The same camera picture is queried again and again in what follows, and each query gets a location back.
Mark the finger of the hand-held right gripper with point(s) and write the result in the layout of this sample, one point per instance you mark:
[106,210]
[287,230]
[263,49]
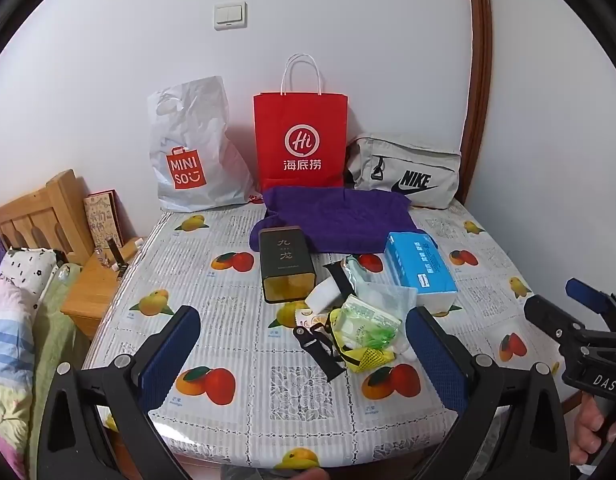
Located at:
[585,294]
[550,317]

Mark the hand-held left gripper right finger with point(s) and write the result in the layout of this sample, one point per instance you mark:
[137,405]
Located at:
[435,355]

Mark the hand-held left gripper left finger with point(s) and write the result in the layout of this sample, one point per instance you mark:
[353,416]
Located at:
[172,355]

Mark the yellow pouch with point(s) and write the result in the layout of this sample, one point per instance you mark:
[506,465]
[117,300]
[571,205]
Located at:
[368,358]

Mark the clear pouch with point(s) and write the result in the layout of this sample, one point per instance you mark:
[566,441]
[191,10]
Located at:
[385,297]

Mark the green wipe packet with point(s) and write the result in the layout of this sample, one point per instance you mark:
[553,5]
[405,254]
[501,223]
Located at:
[363,325]

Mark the fruit printed white packet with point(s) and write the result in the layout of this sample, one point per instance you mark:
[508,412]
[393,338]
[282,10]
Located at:
[305,317]

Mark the purple towel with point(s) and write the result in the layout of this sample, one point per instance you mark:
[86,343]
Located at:
[338,215]

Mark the person's right hand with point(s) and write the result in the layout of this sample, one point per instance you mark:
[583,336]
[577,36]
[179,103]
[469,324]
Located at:
[588,432]

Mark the blue tissue pack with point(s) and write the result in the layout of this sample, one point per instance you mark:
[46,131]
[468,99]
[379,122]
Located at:
[420,265]

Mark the wooden nightstand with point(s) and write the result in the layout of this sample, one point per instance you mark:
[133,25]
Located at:
[90,290]

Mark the fruit printed tablecloth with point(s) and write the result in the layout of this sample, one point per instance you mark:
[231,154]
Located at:
[227,260]

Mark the small black item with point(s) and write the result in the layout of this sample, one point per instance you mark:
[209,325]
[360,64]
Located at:
[115,255]

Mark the green blanket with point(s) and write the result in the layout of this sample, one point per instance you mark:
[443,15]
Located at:
[55,320]

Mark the dark green tin box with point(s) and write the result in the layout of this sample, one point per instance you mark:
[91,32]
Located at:
[283,260]

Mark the patterned notebook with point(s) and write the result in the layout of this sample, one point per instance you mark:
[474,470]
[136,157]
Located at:
[102,220]

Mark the pastel quilt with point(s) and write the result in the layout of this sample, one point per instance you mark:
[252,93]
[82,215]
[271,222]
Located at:
[7,360]

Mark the floral pillow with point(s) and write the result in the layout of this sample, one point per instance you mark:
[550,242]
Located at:
[22,270]

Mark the red white small packet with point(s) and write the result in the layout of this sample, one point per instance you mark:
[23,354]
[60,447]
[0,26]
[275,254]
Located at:
[255,198]

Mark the grey waist bag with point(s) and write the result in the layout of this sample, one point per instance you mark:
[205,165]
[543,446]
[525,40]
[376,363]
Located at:
[408,170]

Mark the wooden headboard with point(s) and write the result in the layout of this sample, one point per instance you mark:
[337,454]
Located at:
[32,215]

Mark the white plastic shopping bag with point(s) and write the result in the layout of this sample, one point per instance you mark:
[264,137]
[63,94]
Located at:
[197,150]

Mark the red paper carrier bag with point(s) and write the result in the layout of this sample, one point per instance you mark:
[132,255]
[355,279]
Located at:
[300,135]

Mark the brown wooden door frame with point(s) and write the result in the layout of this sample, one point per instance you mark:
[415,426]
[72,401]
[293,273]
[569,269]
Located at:
[480,60]

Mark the white wall light switch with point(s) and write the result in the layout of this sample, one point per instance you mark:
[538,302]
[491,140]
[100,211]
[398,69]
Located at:
[230,15]

